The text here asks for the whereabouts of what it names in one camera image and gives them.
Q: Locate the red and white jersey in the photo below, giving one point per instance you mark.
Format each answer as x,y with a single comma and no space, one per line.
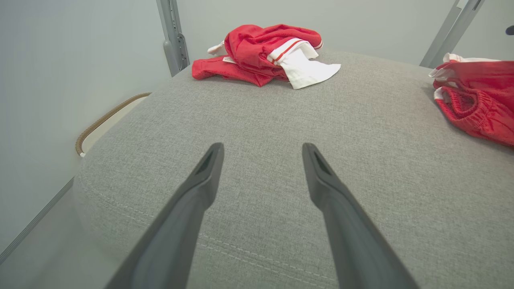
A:
249,52

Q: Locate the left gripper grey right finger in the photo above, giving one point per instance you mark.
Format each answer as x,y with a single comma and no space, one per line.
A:
353,241

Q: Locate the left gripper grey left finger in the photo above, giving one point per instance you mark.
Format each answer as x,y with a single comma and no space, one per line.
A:
168,241

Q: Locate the grey metal frame post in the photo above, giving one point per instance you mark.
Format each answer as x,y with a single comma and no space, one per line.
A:
449,34
170,32

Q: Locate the red shorts with white trim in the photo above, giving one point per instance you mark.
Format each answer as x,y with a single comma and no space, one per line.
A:
482,80

